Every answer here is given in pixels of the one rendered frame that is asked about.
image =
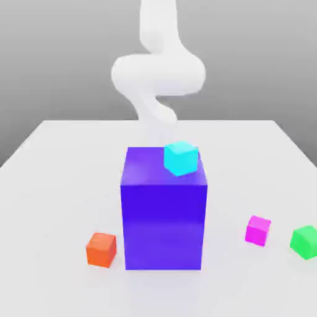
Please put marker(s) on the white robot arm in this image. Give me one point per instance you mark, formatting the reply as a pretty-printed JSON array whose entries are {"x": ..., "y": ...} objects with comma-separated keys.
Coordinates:
[{"x": 158, "y": 71}]

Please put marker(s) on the small magenta cube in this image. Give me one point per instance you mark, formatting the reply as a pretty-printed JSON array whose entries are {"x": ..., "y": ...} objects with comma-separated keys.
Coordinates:
[{"x": 257, "y": 231}]

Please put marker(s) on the large purple box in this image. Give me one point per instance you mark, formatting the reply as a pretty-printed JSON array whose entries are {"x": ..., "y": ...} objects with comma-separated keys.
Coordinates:
[{"x": 163, "y": 223}]

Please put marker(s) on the small cyan cube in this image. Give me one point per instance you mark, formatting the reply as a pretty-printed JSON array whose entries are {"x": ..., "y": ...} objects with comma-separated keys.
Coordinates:
[{"x": 180, "y": 159}]

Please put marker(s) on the small orange cube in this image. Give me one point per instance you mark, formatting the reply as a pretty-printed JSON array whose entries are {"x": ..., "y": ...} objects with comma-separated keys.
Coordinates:
[{"x": 101, "y": 250}]

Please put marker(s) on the small green cube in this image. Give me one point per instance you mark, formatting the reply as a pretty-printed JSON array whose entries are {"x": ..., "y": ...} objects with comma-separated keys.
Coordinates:
[{"x": 305, "y": 241}]

